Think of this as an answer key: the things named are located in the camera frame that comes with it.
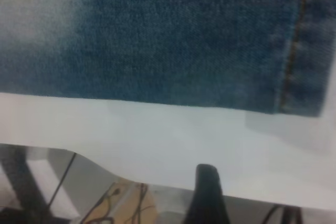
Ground brown wooden board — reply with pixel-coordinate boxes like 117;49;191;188
80;180;160;224

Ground thin black rod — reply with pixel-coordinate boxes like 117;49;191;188
48;152;77;208

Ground blue denim shorts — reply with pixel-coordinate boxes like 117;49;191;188
0;0;336;118

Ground black metal frame bar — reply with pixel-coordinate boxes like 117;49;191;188
0;147;57;224

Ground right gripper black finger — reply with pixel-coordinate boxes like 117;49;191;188
183;163;232;224

